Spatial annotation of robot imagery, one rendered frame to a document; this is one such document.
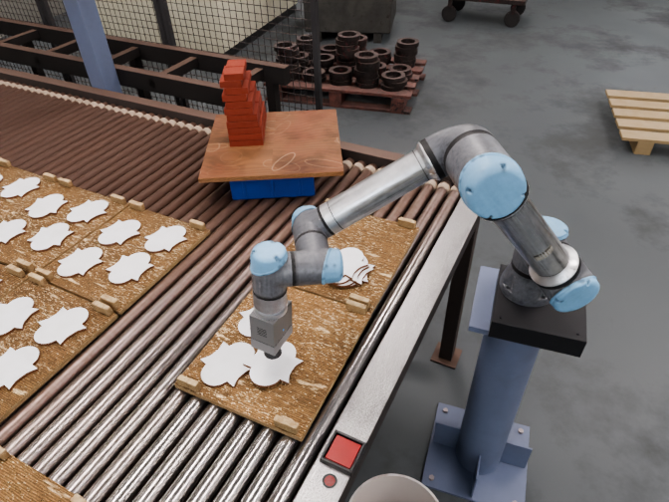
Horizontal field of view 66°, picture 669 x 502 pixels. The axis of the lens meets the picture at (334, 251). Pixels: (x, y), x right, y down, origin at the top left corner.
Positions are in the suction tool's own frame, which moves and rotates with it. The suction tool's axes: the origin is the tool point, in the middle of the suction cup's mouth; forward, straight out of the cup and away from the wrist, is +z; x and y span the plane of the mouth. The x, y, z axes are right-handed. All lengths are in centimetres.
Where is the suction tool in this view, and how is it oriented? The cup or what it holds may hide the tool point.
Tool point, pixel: (273, 352)
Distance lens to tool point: 128.3
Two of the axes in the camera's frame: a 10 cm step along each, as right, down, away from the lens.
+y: -4.2, 5.4, -7.2
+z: -0.4, 7.9, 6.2
